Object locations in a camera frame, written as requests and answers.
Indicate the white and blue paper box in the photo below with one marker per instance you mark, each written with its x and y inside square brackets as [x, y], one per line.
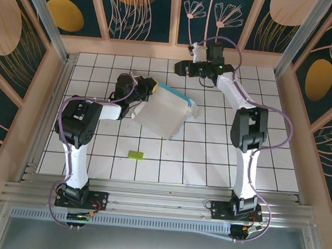
[161, 115]

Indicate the small green block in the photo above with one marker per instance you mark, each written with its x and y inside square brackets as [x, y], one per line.
[136, 155]

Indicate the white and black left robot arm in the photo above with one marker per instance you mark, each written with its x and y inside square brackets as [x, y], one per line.
[77, 163]

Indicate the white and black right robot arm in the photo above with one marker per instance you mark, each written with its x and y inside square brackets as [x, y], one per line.
[245, 173]

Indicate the small black circuit board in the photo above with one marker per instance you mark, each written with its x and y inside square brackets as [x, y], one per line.
[241, 230]
[79, 216]

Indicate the aluminium side rail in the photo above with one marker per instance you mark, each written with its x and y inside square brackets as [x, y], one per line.
[54, 96]

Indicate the aluminium frame post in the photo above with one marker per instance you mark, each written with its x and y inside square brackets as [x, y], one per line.
[301, 34]
[44, 9]

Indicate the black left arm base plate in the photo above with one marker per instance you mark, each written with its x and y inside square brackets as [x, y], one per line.
[101, 197]

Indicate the aluminium mounting rail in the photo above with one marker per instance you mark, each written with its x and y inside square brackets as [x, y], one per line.
[161, 202]

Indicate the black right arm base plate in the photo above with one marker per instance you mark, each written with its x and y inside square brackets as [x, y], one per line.
[218, 209]

